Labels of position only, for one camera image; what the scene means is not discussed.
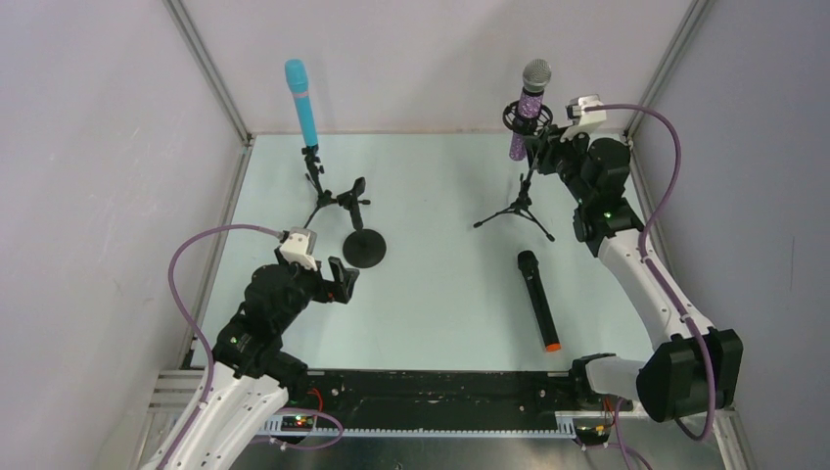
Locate round base mic stand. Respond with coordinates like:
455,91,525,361
336,177,387,268

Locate shock mount tripod stand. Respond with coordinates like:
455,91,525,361
473,100,555,242

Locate black tripod mic stand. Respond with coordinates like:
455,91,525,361
301,146,371,231

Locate purple glitter microphone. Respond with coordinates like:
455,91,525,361
509,59,552,162

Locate black microphone orange end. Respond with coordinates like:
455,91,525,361
517,250,562,353

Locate blue toy microphone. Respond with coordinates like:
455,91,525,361
284,59,318,147

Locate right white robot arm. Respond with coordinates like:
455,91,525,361
530,127,744,422

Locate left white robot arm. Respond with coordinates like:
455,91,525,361
145,257,360,469

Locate left circuit board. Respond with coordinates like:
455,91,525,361
278,414,316,435

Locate circuit board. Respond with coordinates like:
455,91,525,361
278,414,316,435
574,425,610,447

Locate right circuit board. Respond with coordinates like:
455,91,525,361
574,425,610,447

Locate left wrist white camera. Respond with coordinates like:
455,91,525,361
277,227,319,271

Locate wrist white camera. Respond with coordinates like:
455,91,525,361
277,227,319,271
560,94,607,142

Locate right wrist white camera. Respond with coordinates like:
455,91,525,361
560,94,607,142

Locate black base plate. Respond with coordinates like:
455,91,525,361
290,369,604,432

